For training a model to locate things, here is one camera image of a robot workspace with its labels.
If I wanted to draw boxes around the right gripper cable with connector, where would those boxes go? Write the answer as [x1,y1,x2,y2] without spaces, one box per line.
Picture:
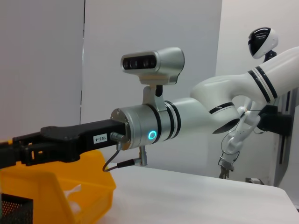
[102,131,149,173]

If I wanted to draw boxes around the white humanoid robot black head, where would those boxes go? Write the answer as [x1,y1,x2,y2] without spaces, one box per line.
[218,27,292,180]

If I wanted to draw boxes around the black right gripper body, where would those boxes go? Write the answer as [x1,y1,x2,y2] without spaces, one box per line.
[41,119,127,164]

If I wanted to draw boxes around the small white socket strip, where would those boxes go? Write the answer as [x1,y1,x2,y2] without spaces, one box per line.
[245,177,267,185]

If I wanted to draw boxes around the yellow plastic bin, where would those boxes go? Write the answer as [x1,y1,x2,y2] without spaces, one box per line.
[0,139,117,224]

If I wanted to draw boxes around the black mesh pen holder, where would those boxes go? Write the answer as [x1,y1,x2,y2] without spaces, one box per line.
[0,193,34,224]

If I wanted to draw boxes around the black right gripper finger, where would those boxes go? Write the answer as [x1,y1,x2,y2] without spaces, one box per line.
[13,132,45,144]
[0,142,62,169]

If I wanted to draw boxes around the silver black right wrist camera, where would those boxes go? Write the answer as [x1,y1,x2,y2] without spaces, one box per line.
[121,47,185,113]

